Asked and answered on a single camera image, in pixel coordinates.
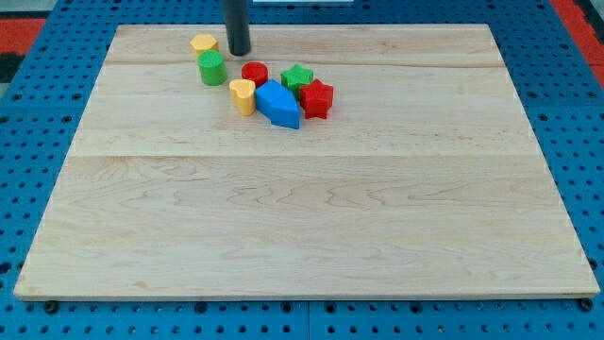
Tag yellow heart block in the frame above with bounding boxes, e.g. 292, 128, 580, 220
229, 78, 256, 116

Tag blue cube block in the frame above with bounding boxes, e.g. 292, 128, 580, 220
255, 79, 287, 118

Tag green cylinder block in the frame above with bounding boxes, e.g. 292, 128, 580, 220
197, 50, 227, 86

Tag green star block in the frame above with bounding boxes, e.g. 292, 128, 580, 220
281, 63, 314, 100

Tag yellow hexagon block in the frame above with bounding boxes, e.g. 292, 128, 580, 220
190, 34, 219, 59

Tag light wooden board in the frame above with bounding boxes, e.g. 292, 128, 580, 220
14, 24, 600, 301

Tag red star block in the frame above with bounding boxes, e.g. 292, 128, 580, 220
300, 79, 334, 119

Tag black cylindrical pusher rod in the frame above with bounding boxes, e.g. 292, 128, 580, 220
223, 0, 251, 57

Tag red cylinder block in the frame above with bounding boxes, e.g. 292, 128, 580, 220
241, 61, 269, 88

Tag blue triangle block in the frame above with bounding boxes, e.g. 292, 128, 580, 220
268, 93, 300, 129

